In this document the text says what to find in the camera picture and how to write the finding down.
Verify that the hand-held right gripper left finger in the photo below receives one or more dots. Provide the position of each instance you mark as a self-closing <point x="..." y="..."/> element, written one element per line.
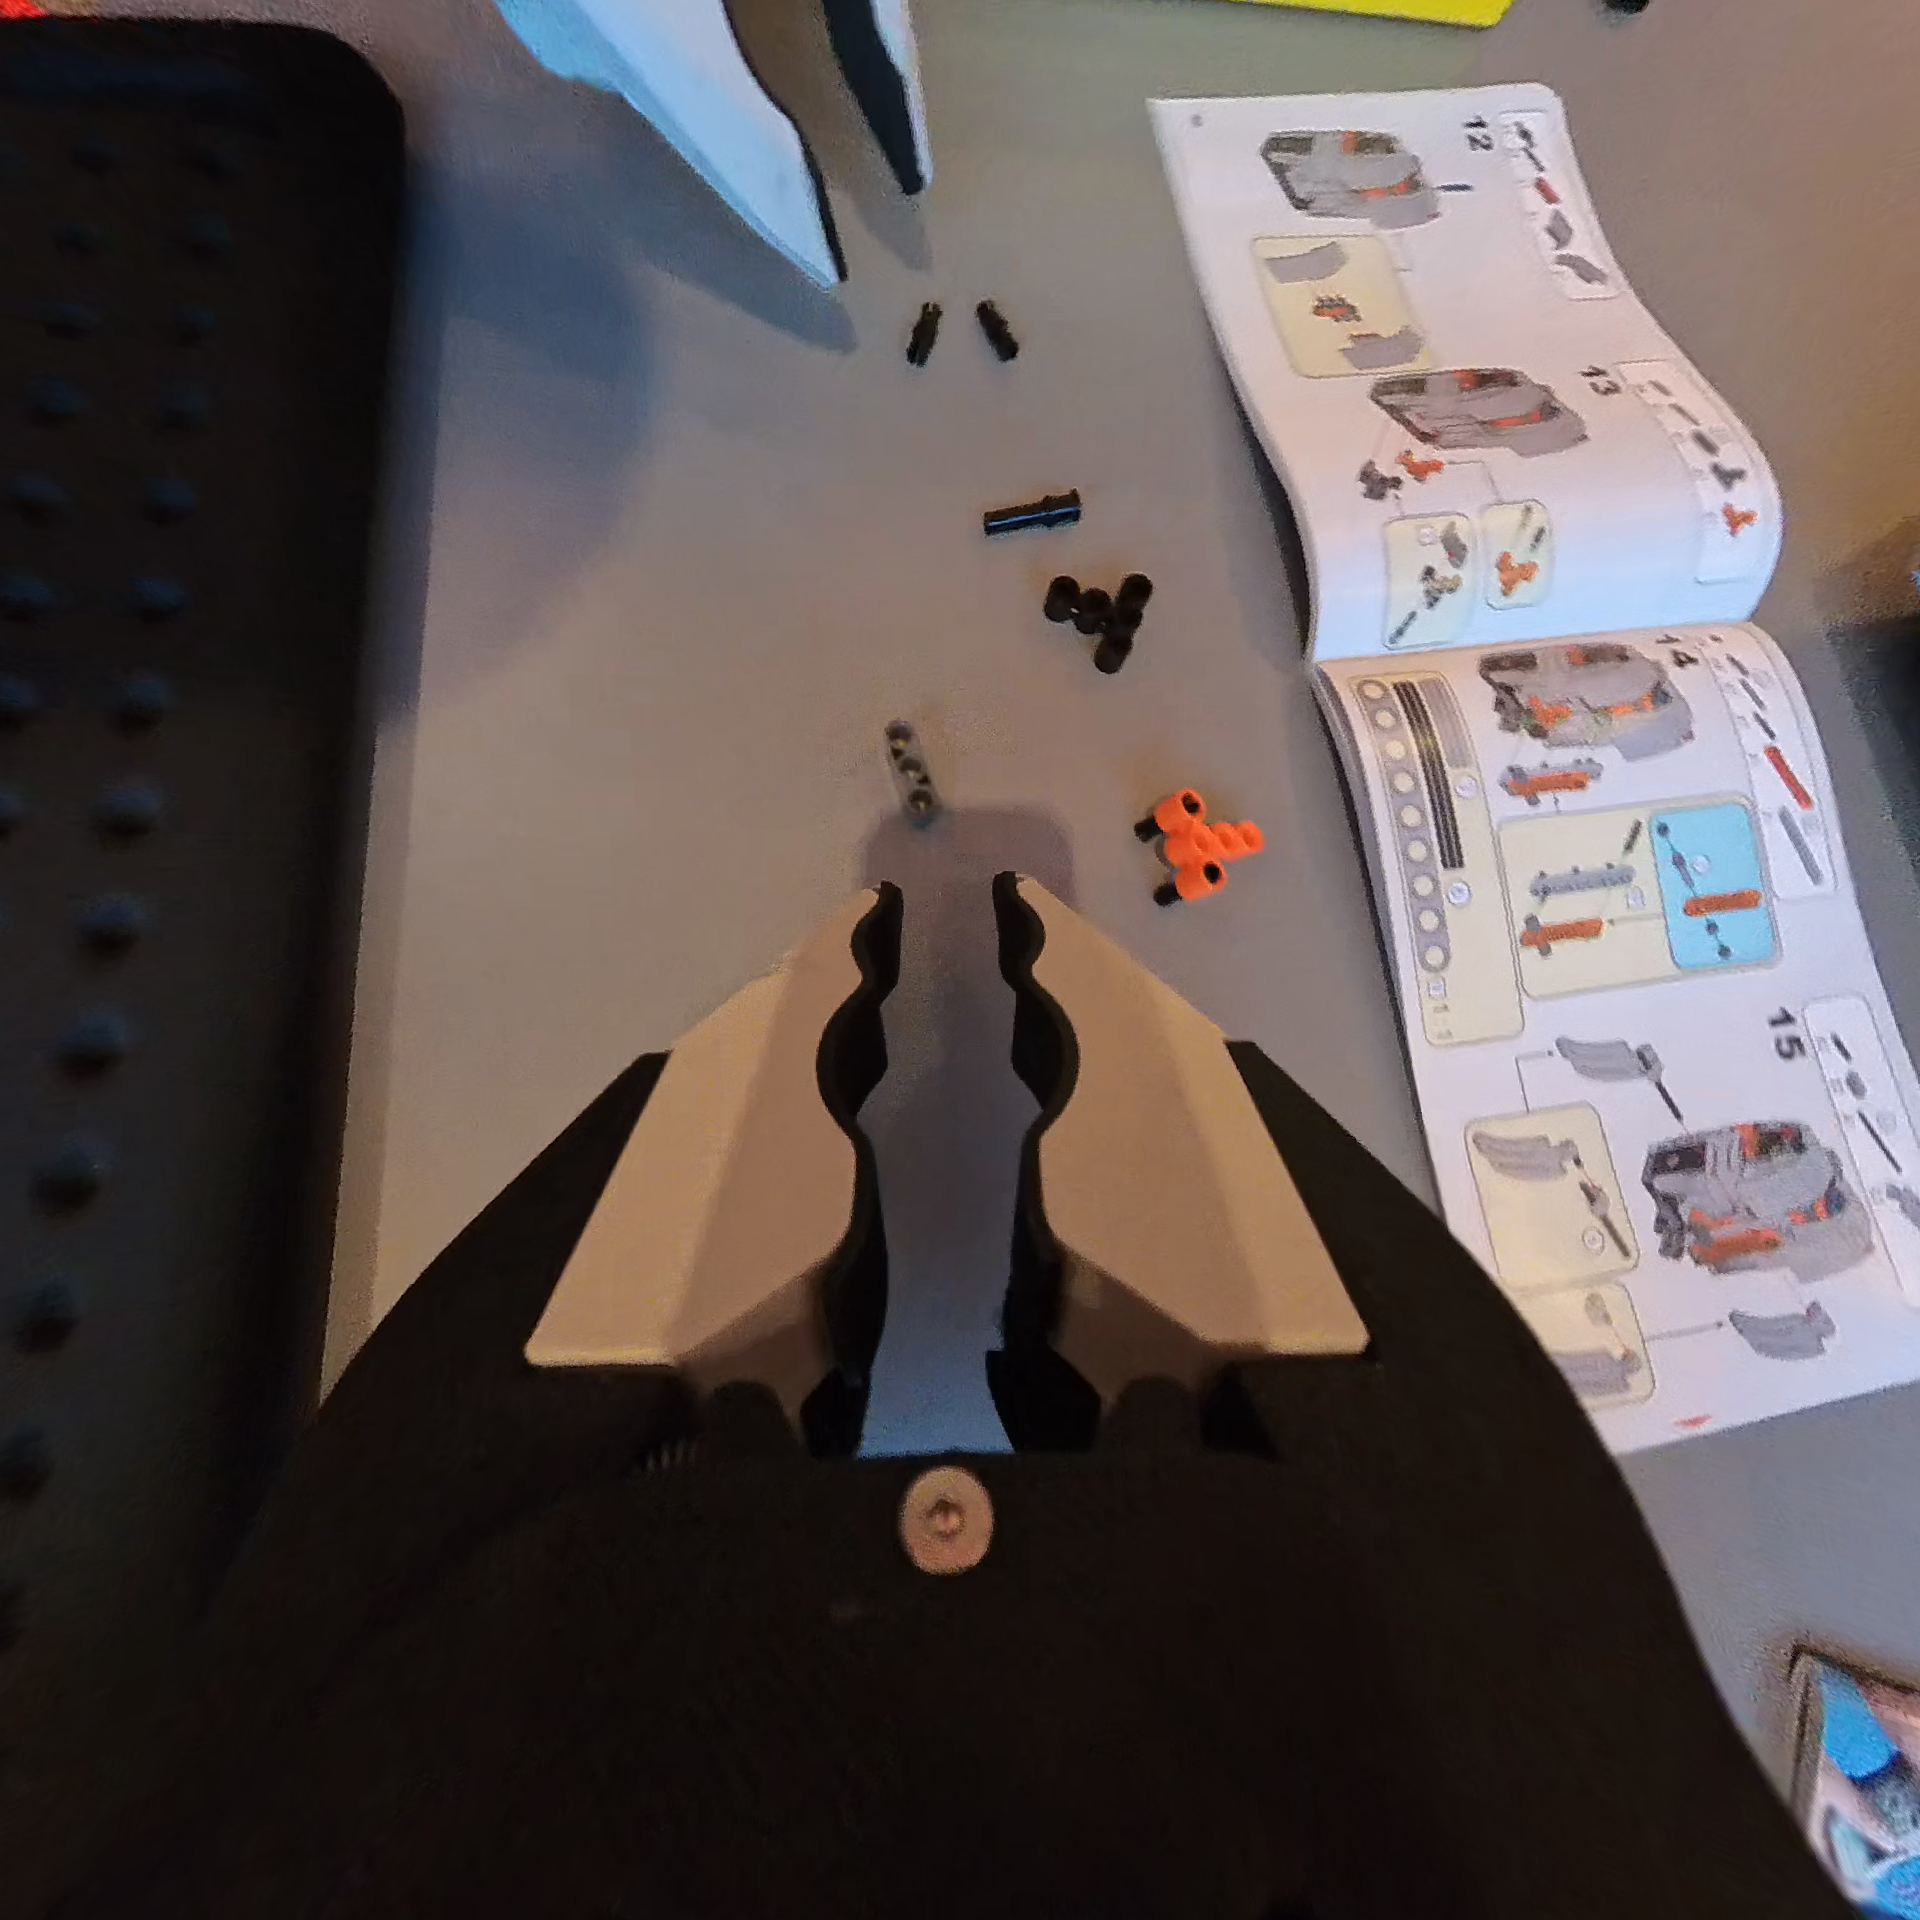
<point x="704" y="1200"/>

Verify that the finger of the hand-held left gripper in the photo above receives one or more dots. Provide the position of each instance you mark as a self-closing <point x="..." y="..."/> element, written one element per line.
<point x="676" y="90"/>
<point x="892" y="77"/>

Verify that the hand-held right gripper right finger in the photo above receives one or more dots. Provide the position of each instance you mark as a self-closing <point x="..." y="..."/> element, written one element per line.
<point x="1184" y="1200"/>

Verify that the black connector pin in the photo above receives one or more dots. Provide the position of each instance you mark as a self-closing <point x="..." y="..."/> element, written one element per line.
<point x="998" y="330"/>
<point x="923" y="332"/>

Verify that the small grey holed beam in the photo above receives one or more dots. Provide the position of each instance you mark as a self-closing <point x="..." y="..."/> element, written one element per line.
<point x="912" y="774"/>

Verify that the grey desk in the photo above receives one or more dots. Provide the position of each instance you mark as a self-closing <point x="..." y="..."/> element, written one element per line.
<point x="599" y="600"/>

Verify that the orange connector assembly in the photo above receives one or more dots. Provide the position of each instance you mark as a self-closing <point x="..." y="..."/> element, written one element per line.
<point x="1200" y="849"/>

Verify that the black axle pin blue stripe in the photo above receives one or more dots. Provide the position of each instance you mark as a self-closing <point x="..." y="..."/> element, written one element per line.
<point x="1032" y="512"/>

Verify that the yellow plastic bin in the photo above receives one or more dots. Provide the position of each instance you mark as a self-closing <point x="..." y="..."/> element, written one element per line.
<point x="1381" y="9"/>

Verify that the black connector cluster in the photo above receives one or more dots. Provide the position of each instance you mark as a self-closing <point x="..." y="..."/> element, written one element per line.
<point x="1097" y="616"/>

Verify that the black perforated panel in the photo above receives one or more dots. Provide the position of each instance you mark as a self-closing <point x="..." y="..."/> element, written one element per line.
<point x="181" y="750"/>

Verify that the building instruction booklet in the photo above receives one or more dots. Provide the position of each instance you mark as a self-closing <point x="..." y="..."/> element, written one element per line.
<point x="1575" y="600"/>

